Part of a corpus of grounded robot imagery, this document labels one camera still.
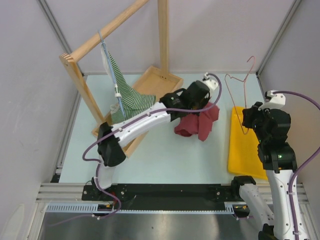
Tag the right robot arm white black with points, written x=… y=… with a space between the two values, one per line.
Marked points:
x=283 y=221

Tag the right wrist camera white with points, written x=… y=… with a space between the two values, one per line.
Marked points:
x=274 y=100

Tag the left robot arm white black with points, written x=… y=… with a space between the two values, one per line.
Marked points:
x=174 y=105

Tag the yellow plastic tray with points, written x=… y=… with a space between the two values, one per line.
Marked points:
x=243 y=157

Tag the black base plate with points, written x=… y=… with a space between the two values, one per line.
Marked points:
x=165 y=197

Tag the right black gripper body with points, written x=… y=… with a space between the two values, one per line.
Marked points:
x=255 y=119

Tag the red tank top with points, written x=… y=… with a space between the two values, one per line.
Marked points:
x=200 y=124

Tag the white cable duct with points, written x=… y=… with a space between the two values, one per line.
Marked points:
x=95 y=208

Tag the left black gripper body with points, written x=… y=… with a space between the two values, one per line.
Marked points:
x=202 y=103

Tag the blue hanger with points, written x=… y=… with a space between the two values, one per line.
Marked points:
x=106 y=60

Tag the green striped garment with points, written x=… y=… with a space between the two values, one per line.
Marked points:
x=133 y=102

